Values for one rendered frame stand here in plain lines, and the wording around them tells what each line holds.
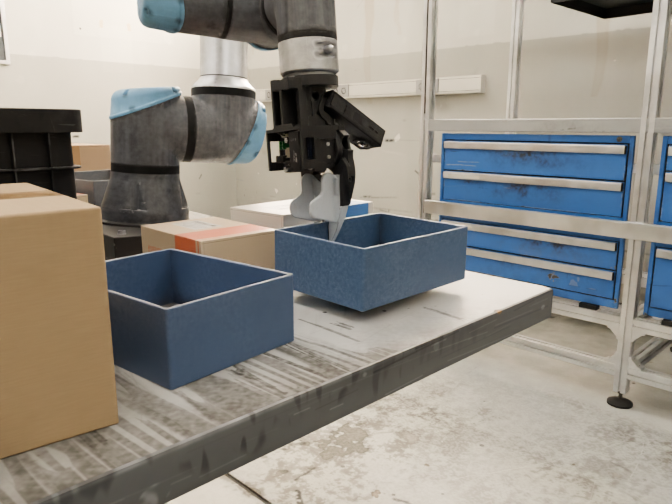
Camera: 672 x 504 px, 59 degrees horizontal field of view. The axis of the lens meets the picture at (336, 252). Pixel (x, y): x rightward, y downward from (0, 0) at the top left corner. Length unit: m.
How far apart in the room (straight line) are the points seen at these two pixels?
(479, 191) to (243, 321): 1.85
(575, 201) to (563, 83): 1.07
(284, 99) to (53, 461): 0.49
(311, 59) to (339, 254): 0.25
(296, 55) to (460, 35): 2.71
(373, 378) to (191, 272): 0.26
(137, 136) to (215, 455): 0.69
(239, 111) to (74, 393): 0.72
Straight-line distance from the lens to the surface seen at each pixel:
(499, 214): 2.25
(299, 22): 0.76
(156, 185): 1.06
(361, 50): 3.88
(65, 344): 0.45
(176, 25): 0.84
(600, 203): 2.13
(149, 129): 1.05
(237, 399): 0.50
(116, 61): 4.43
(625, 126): 2.07
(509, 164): 2.26
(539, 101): 3.17
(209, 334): 0.53
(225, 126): 1.08
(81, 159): 1.74
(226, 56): 1.11
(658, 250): 2.08
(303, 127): 0.73
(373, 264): 0.64
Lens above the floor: 0.91
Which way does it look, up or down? 12 degrees down
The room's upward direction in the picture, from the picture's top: straight up
